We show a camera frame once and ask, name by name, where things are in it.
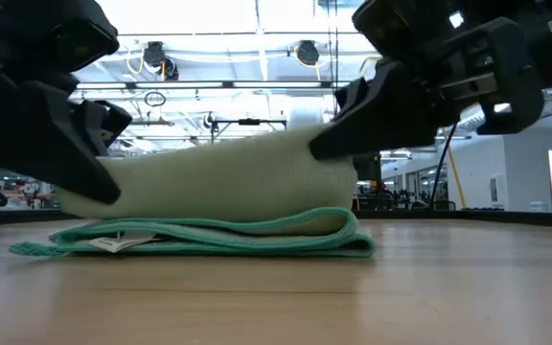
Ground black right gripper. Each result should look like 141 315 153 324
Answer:
308 9 552 162

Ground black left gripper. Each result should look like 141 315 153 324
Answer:
0 0 133 206

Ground sage green microfiber towel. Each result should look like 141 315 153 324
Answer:
10 122 378 260

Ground black monitor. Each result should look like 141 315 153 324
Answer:
352 151 382 183

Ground white pillar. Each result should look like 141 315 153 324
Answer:
287 104 329 130

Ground black ceiling cord reel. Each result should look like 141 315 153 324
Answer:
295 39 321 67
141 40 180 81

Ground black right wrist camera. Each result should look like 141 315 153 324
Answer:
351 0 459 61

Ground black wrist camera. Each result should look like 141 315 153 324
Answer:
351 0 459 61
48 0 121 74

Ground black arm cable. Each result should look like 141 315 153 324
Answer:
427 122 459 210

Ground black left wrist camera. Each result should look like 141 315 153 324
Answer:
48 0 121 74

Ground yellow cable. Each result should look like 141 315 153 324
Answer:
448 146 469 210

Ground black distant rig frame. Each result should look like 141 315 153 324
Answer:
208 117 288 145

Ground black aluminium table frame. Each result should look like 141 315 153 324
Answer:
0 206 552 229

